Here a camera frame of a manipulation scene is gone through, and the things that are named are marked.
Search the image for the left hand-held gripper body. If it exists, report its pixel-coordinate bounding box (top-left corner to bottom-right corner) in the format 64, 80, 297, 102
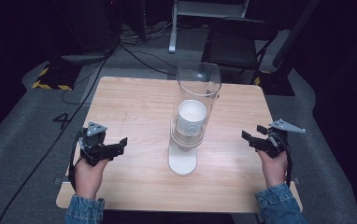
78, 121, 122, 167

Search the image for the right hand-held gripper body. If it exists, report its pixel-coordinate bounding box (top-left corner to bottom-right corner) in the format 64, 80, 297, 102
249, 119, 307, 159

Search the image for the person's right hand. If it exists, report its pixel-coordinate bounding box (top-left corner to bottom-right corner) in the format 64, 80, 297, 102
257, 149, 289, 189

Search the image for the person's left hand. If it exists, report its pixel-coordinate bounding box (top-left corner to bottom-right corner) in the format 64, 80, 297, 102
73, 156, 110, 201

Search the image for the black stand base with pole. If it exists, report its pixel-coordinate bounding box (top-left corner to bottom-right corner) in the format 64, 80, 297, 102
258, 0, 321, 97

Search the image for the white paper cup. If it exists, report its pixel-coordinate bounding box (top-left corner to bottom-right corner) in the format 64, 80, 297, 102
175, 99, 208, 138

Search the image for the clear plastic cylinder container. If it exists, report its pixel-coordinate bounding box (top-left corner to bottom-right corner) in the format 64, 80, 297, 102
167, 61, 223, 177

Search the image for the black folding chair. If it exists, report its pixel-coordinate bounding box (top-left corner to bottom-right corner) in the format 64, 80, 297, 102
200, 17, 279, 86

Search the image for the dark equipment box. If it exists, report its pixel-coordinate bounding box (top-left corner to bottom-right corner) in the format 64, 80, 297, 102
72, 0, 122, 54

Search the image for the white metal stand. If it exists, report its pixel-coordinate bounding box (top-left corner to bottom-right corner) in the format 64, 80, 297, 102
167, 0, 251, 54

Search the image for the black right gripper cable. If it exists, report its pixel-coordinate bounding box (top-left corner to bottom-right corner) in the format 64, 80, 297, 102
282, 141, 293, 189

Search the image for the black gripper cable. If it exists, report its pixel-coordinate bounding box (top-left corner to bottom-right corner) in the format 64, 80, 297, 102
282, 141, 293, 189
67, 130, 85, 191

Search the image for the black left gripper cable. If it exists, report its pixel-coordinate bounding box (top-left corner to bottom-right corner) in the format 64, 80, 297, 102
67, 130, 85, 191

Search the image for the long black floor cable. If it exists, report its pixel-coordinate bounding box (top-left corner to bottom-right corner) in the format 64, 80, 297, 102
0, 55, 110, 224

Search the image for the black yellow striped base plate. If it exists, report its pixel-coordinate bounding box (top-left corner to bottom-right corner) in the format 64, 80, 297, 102
31, 63, 83, 91

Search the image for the thin black floor cable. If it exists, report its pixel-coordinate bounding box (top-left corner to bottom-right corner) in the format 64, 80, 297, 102
117, 42, 179, 77

